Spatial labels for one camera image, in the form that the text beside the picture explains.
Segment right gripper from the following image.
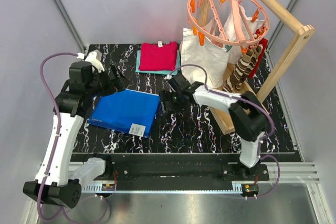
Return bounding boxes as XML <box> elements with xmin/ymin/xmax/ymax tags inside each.
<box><xmin>159</xmin><ymin>90</ymin><xmax>189</xmax><ymax>115</ymax></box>

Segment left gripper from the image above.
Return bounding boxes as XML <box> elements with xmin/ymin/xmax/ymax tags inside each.
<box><xmin>87</xmin><ymin>62</ymin><xmax>131</xmax><ymax>98</ymax></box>

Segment blue plastic folder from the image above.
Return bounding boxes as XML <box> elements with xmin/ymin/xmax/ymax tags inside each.
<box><xmin>88</xmin><ymin>89</ymin><xmax>160</xmax><ymax>138</ymax></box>

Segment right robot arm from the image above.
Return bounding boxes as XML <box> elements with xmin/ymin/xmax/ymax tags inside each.
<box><xmin>159</xmin><ymin>73</ymin><xmax>268</xmax><ymax>180</ymax></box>

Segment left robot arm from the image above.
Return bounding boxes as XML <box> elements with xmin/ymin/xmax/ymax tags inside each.
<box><xmin>23</xmin><ymin>61</ymin><xmax>125</xmax><ymax>208</ymax></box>

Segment teal folded shirt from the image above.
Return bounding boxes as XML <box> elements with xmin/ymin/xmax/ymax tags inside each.
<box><xmin>135</xmin><ymin>50</ymin><xmax>181</xmax><ymax>75</ymax></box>

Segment red folded shirt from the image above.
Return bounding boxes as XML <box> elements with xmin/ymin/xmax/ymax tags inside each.
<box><xmin>139</xmin><ymin>41</ymin><xmax>178</xmax><ymax>71</ymax></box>

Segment white hanging towel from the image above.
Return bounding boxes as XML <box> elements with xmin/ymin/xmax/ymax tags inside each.
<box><xmin>180</xmin><ymin>28</ymin><xmax>229</xmax><ymax>88</ymax></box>

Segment brown striped socks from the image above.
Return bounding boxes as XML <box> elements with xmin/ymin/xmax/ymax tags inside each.
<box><xmin>223</xmin><ymin>45</ymin><xmax>262</xmax><ymax>92</ymax></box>

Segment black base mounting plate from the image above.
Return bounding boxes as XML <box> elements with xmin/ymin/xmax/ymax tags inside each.
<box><xmin>83</xmin><ymin>153</ymin><xmax>270</xmax><ymax>194</ymax></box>

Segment red hanging cloth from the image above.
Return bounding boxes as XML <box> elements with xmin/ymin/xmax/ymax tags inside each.
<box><xmin>248</xmin><ymin>26</ymin><xmax>268</xmax><ymax>79</ymax></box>

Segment pink round clip hanger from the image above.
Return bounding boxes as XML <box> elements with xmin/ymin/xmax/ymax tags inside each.
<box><xmin>187</xmin><ymin>0</ymin><xmax>270</xmax><ymax>50</ymax></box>

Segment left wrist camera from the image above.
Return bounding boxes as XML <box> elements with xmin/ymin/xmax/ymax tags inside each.
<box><xmin>85</xmin><ymin>50</ymin><xmax>105</xmax><ymax>73</ymax></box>

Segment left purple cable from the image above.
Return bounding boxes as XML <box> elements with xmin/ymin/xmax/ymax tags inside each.
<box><xmin>36</xmin><ymin>52</ymin><xmax>110</xmax><ymax>223</ymax></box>

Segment wooden drying rack frame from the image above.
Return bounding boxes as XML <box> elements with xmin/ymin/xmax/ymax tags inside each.
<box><xmin>196</xmin><ymin>0</ymin><xmax>316</xmax><ymax>135</ymax></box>

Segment aluminium rail frame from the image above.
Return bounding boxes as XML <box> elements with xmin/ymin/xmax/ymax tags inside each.
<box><xmin>37</xmin><ymin>155</ymin><xmax>333</xmax><ymax>223</ymax></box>

